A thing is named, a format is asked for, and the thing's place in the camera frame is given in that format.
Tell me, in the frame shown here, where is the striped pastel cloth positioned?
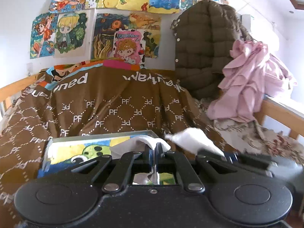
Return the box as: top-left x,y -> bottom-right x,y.
110,135 -> 171,160

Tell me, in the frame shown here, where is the brown patterned colourful blanket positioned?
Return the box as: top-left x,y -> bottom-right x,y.
1,63 -> 225,227

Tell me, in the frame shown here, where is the pink shirt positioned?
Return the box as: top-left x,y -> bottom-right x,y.
207,40 -> 296,123

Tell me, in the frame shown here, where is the grey tray with cartoon picture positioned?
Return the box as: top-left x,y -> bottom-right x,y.
37,130 -> 176,186

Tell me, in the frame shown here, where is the pink cartoon girl drawing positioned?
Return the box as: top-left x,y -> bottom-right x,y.
111,29 -> 146,65

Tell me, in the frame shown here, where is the olive quilted jacket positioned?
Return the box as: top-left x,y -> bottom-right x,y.
171,0 -> 253,99

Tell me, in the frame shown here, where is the blond boy drawing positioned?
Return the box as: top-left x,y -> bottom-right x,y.
54,11 -> 89,58

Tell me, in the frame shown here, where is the starry night style painting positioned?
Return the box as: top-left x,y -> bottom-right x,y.
91,12 -> 161,64

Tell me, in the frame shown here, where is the orange-haired girl drawing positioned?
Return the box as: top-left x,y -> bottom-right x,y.
29,12 -> 58,59

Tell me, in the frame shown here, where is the wooden bed rail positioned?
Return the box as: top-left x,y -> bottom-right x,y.
0,74 -> 40,111

